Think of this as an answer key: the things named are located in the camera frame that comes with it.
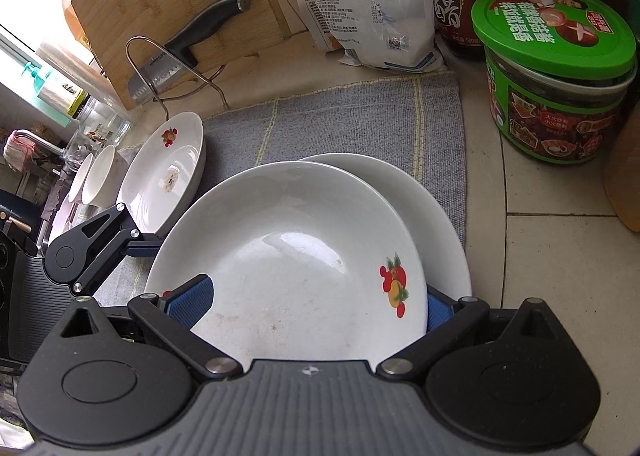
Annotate white and orange bag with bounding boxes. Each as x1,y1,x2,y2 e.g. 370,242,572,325
296,0,351,52

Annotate green-lidded sauce jar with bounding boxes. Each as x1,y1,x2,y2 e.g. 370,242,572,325
470,0,638,165

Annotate grey and teal towel mat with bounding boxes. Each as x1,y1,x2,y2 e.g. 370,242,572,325
92,70,468,307

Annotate tall plastic wrap roll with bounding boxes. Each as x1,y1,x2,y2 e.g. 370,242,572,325
36,38,103,81

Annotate green soap pump bottle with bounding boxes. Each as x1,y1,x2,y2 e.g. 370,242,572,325
22,60,48,96

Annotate orange cooking wine jug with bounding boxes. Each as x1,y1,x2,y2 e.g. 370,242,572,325
55,0,91,36

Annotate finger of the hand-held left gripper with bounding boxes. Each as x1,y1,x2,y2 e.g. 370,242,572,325
72,203,162,295

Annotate clear glass mug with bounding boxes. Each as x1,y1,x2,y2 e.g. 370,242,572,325
61,131,96,174

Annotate black-handled cleaver knife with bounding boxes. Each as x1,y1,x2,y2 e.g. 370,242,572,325
127,0,251,106

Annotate white plate one fruit print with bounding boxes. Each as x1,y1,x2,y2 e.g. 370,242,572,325
300,153,473,299

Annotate metal wire rack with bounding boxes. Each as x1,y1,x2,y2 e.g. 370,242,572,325
125,34,261,124

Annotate metal faucet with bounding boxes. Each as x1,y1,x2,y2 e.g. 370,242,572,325
10,130,66,151

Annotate bamboo cutting board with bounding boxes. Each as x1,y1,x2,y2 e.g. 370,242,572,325
70,0,293,110

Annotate white plate with centre stain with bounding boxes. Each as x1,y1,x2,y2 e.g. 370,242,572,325
118,112,207,237

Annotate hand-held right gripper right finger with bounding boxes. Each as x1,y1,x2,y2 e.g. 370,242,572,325
375,286,563,379

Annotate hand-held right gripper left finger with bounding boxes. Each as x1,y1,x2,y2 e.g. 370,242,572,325
60,275,240,379

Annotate glass jar with yellow lid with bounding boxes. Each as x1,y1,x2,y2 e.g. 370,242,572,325
75,96,133,149

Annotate white and blue bag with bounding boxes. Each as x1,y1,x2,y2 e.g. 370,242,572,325
327,0,448,74

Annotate white plate two fruit prints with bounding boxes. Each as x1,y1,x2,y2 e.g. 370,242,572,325
144,162,430,369

